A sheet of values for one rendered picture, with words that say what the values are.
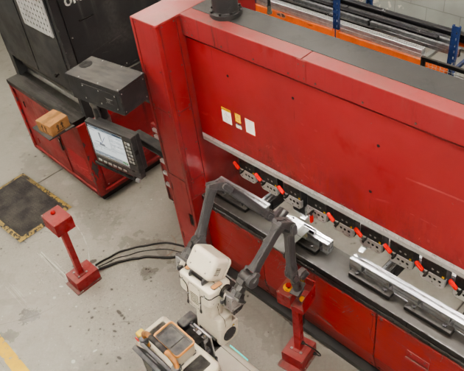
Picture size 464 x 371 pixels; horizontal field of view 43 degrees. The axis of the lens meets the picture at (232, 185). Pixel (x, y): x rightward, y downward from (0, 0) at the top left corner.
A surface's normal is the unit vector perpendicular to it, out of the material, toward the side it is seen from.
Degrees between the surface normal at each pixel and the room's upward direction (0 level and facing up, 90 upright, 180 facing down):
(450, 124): 90
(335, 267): 0
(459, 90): 0
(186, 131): 90
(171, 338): 0
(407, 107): 90
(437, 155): 90
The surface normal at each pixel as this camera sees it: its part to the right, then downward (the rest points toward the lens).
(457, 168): -0.70, 0.53
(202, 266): -0.60, -0.11
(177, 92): 0.70, 0.41
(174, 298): -0.11, -0.74
